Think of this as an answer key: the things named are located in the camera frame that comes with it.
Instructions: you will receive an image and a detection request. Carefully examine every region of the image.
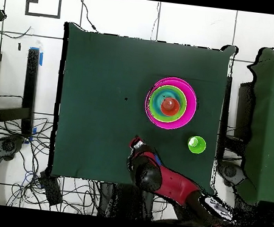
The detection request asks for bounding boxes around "dark green tablecloth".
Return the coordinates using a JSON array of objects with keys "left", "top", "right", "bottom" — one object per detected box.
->
[{"left": 46, "top": 21, "right": 239, "bottom": 198}]

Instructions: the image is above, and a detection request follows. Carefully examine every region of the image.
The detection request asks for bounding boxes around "black square frame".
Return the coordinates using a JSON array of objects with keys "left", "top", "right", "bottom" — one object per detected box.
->
[{"left": 24, "top": 0, "right": 63, "bottom": 19}]

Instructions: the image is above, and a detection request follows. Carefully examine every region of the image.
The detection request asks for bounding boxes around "light blue plastic bowl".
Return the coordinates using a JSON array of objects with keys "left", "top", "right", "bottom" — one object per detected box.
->
[{"left": 150, "top": 86, "right": 180, "bottom": 115}]

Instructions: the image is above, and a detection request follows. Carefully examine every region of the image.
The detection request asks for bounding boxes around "green plastic cup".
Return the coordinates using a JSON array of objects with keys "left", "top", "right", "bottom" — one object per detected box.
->
[{"left": 186, "top": 135, "right": 208, "bottom": 156}]

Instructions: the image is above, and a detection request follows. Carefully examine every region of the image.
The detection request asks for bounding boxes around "red plastic cup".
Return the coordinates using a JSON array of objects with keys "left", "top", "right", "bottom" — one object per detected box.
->
[{"left": 159, "top": 96, "right": 181, "bottom": 118}]

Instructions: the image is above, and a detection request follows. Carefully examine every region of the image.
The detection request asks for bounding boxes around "pink plastic bowl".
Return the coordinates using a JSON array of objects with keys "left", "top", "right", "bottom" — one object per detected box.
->
[
  {"left": 142, "top": 82, "right": 170, "bottom": 129},
  {"left": 142, "top": 74, "right": 200, "bottom": 133}
]

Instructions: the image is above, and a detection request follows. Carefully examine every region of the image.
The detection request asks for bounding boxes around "thin black floor cable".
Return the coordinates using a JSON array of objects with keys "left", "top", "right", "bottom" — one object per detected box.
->
[{"left": 75, "top": 0, "right": 102, "bottom": 32}]

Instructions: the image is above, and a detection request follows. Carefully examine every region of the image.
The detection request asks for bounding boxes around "black power adapter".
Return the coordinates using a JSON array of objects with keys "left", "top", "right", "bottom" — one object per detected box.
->
[{"left": 36, "top": 170, "right": 66, "bottom": 208}]

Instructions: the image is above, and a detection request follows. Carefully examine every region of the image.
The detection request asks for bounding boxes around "green plastic bowl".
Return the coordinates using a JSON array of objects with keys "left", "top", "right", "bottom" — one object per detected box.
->
[{"left": 146, "top": 83, "right": 189, "bottom": 126}]

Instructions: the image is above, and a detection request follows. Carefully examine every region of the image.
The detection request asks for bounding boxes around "black metal stand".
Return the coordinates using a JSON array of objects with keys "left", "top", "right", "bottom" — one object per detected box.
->
[{"left": 0, "top": 43, "right": 45, "bottom": 138}]

